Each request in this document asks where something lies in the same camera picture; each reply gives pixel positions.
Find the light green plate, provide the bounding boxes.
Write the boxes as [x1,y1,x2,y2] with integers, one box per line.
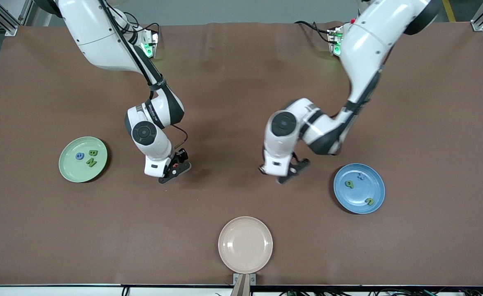
[58,136,108,183]

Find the beige plate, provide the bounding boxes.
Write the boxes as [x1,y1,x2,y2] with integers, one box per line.
[218,216,274,274]

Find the black base cable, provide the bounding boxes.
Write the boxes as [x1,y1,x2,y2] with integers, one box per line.
[294,21,333,44]
[122,12,162,46]

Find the brown table cover sheet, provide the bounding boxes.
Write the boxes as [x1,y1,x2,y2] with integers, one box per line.
[0,21,483,287]

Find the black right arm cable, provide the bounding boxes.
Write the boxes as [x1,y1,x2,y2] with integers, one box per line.
[100,0,188,150]

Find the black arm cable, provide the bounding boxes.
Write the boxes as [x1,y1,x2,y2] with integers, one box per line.
[338,62,386,124]
[100,0,188,150]

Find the white table edge rail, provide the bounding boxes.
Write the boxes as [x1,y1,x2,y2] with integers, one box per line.
[0,284,483,296]

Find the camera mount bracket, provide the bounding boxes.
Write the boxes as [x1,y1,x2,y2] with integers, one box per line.
[232,273,257,296]

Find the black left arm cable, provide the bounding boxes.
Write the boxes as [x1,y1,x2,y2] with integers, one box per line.
[338,62,386,124]

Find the blue plate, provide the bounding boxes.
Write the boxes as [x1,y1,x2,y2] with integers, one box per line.
[333,163,386,215]

